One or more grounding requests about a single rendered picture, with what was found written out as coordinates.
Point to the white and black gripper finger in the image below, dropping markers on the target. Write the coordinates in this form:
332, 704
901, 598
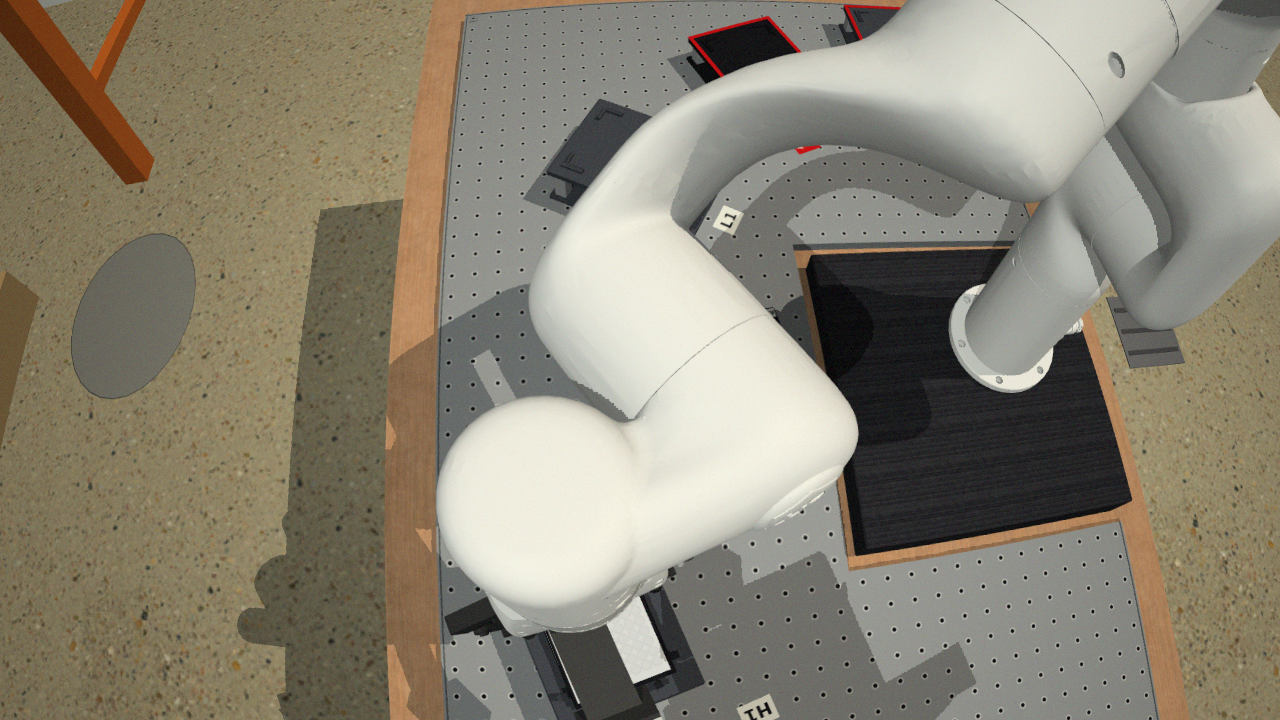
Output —
671, 572
478, 617

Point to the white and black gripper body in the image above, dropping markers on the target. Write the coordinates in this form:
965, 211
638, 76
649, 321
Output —
521, 627

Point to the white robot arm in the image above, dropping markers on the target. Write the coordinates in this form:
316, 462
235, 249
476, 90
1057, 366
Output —
708, 418

